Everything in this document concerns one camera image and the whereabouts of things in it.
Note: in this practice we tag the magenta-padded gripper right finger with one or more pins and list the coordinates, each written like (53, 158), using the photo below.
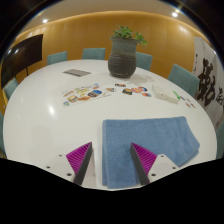
(145, 160)

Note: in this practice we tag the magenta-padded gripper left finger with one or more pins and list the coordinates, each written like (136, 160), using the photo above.
(79, 159)

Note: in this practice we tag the blue folded towel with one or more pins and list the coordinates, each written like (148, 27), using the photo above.
(160, 136)

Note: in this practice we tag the colourful sticker sheet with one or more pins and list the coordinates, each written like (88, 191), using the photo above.
(81, 95)

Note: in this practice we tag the red round sticker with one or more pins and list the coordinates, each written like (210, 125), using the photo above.
(146, 94)

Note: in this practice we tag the white flat box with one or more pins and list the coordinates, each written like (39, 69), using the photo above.
(165, 94)

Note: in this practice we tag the small colourful sticker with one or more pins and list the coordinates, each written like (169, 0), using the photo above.
(182, 98)
(187, 104)
(192, 105)
(110, 89)

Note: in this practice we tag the pink round sticker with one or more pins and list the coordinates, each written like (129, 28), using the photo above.
(136, 90)

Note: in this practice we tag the dark square sticker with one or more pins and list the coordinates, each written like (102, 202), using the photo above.
(127, 91)

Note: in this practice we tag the blue round sticker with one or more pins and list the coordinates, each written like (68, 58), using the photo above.
(142, 88)

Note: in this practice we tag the small green box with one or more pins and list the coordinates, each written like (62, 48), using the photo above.
(176, 95)

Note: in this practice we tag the small dark sticker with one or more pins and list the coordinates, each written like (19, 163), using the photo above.
(120, 85)

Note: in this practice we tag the grey flat rectangular panel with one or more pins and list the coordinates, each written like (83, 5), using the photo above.
(76, 72)

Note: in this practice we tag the potted plant in grey pot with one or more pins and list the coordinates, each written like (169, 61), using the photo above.
(121, 61)

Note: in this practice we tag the teal upholstered chairs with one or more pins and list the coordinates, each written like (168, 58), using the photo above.
(93, 53)

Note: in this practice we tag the black television screen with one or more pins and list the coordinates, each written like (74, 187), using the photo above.
(21, 55)

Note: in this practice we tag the white calligraphy folding screen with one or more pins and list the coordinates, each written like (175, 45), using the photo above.
(203, 50)

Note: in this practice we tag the ceiling spot lights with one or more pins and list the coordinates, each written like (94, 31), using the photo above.
(174, 14)

